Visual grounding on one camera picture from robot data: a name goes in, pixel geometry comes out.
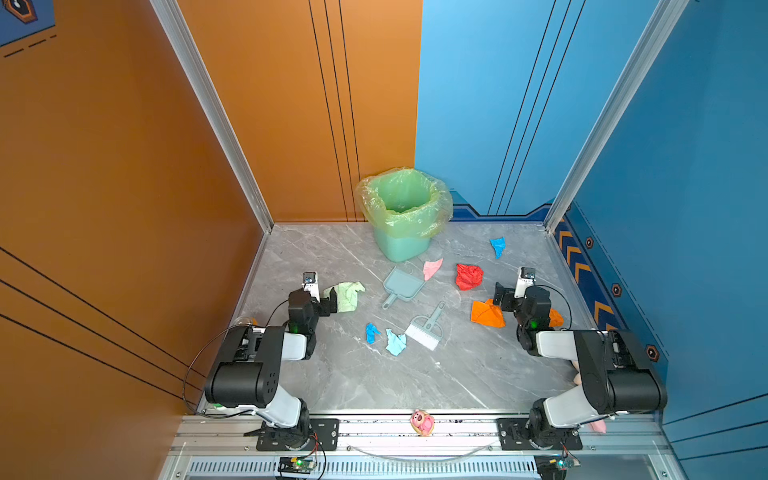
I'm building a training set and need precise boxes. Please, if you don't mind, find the small blue paper scrap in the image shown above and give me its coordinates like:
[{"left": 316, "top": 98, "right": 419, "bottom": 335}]
[{"left": 365, "top": 323, "right": 381, "bottom": 344}]

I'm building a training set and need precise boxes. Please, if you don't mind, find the teal plastic dustpan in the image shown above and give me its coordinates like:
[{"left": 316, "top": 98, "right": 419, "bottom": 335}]
[{"left": 382, "top": 267, "right": 426, "bottom": 310}]

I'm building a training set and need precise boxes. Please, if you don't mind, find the light cyan paper scrap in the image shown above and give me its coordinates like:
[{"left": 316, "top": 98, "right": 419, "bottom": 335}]
[{"left": 386, "top": 329, "right": 407, "bottom": 357}]

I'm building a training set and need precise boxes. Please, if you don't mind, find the teal hand brush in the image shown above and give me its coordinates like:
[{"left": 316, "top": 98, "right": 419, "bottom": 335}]
[{"left": 405, "top": 302, "right": 445, "bottom": 351}]

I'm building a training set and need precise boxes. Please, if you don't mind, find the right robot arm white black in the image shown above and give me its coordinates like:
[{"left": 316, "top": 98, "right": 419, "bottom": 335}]
[{"left": 493, "top": 284, "right": 668, "bottom": 450}]

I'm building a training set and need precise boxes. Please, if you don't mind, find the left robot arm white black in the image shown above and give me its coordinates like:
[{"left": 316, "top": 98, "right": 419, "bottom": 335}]
[{"left": 204, "top": 289, "right": 338, "bottom": 451}]

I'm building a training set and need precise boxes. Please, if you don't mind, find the orange paper scrap left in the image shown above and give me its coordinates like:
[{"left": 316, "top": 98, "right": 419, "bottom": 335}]
[{"left": 470, "top": 299, "right": 506, "bottom": 329}]

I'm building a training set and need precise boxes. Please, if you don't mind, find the orange paper scrap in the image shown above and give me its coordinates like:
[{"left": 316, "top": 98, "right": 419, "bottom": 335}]
[
  {"left": 470, "top": 299, "right": 506, "bottom": 329},
  {"left": 549, "top": 309, "right": 565, "bottom": 329}
]

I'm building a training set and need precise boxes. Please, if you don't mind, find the light green paper scrap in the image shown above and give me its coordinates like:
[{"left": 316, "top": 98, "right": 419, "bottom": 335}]
[{"left": 323, "top": 282, "right": 366, "bottom": 313}]

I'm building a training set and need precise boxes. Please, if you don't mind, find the red paper scrap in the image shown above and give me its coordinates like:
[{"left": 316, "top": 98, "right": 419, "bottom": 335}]
[{"left": 455, "top": 264, "right": 484, "bottom": 291}]

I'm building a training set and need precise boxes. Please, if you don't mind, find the blue paper scrap far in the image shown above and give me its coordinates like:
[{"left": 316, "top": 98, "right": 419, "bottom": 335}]
[{"left": 489, "top": 238, "right": 506, "bottom": 259}]

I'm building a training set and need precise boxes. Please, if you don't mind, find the orange paper scrap right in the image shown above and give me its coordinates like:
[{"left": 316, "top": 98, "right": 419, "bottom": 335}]
[{"left": 549, "top": 309, "right": 565, "bottom": 329}]

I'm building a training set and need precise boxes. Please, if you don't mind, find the pink paper scrap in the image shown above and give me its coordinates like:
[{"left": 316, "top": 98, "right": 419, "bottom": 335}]
[{"left": 422, "top": 259, "right": 443, "bottom": 281}]

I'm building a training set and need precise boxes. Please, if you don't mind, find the orange soda can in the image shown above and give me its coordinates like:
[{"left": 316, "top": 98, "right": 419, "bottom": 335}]
[{"left": 230, "top": 316, "right": 258, "bottom": 329}]

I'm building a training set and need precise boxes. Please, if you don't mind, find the green trash bin with bag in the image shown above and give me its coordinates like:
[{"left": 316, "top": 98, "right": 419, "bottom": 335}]
[{"left": 355, "top": 168, "right": 454, "bottom": 263}]

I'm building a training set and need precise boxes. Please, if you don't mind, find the pink pig toy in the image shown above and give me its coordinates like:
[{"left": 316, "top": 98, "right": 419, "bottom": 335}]
[{"left": 410, "top": 409, "right": 435, "bottom": 437}]

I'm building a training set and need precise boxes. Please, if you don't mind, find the plush doll pink dress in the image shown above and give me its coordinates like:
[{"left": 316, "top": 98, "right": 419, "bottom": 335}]
[{"left": 572, "top": 361, "right": 607, "bottom": 434}]

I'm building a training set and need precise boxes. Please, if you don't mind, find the left green circuit board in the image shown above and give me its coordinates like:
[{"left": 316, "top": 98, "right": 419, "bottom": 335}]
[{"left": 277, "top": 457, "right": 318, "bottom": 477}]

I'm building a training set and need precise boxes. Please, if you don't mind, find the green circuit board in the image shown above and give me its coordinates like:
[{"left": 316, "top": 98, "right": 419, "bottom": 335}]
[
  {"left": 534, "top": 456, "right": 580, "bottom": 480},
  {"left": 277, "top": 457, "right": 318, "bottom": 477}
]

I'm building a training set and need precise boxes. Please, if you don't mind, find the right green circuit board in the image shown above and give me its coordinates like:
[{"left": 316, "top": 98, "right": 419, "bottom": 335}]
[{"left": 534, "top": 456, "right": 580, "bottom": 480}]

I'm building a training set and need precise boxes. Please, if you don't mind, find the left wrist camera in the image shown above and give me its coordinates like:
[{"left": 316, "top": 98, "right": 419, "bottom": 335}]
[{"left": 302, "top": 271, "right": 320, "bottom": 301}]

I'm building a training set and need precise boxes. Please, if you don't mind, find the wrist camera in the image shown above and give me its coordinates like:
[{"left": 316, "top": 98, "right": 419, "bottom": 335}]
[
  {"left": 514, "top": 266, "right": 536, "bottom": 298},
  {"left": 302, "top": 271, "right": 320, "bottom": 301}
]

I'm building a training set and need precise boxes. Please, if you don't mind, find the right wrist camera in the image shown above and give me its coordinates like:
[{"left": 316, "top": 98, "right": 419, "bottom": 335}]
[{"left": 514, "top": 266, "right": 536, "bottom": 298}]

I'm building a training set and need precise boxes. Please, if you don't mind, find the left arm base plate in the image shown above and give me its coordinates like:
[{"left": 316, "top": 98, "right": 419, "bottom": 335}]
[{"left": 256, "top": 417, "right": 340, "bottom": 452}]

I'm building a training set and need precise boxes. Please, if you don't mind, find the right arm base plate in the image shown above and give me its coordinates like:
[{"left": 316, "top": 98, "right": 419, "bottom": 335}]
[{"left": 496, "top": 418, "right": 583, "bottom": 451}]

